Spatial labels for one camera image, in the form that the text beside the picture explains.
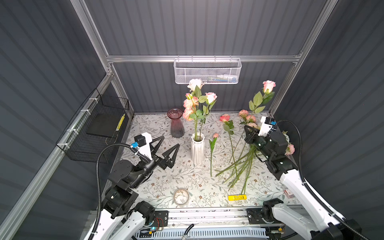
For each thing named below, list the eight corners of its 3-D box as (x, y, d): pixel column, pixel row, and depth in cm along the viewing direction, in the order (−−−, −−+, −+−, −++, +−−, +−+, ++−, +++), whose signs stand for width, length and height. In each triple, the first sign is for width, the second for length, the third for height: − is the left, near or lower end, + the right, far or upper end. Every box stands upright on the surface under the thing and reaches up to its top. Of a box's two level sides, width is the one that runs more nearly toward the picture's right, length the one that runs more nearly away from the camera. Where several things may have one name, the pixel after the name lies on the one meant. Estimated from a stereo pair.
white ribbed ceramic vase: (192, 164, 94) (191, 144, 76) (192, 153, 99) (191, 132, 81) (203, 164, 94) (205, 144, 76) (203, 153, 99) (204, 132, 81)
